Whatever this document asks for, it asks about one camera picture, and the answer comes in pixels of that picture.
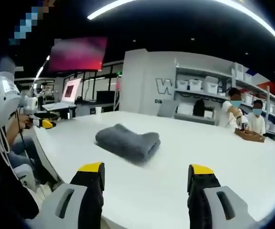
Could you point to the grey towel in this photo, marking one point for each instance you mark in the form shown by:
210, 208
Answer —
127, 143

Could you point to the open laptop pink screen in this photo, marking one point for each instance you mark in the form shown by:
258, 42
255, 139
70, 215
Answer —
68, 95

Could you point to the grey flat board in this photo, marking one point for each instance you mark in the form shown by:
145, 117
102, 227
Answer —
167, 108

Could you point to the person's left hand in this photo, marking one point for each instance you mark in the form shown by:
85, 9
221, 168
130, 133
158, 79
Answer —
27, 124

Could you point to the white worn device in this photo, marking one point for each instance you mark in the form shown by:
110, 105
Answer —
3, 93

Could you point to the person's white shoe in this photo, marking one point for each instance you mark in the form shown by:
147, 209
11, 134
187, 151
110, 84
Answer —
44, 192

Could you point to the short ceiling light strip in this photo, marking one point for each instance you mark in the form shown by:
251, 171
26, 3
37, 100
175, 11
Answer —
42, 66

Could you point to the person's legs in jeans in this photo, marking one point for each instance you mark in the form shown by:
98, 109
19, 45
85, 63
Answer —
25, 157

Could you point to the white paper cup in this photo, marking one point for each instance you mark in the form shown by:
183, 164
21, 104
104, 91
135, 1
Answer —
98, 110

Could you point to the black monitor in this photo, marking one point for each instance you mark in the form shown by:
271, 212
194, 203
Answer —
105, 97

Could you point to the hanging red screen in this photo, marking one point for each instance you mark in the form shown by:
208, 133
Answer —
77, 53

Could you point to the brown wooden tray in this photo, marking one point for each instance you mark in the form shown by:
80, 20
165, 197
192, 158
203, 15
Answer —
249, 135

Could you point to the person's dark clothing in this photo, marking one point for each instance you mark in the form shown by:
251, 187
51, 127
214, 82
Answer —
6, 190

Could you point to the black backpack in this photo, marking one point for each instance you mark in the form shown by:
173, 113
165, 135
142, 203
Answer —
199, 107

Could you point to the grey shelf unit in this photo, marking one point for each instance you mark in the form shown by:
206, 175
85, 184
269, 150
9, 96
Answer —
223, 95

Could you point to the row of white storage boxes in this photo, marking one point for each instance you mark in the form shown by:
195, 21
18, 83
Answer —
196, 84

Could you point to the long ceiling light strip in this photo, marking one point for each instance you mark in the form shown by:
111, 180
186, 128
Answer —
223, 7

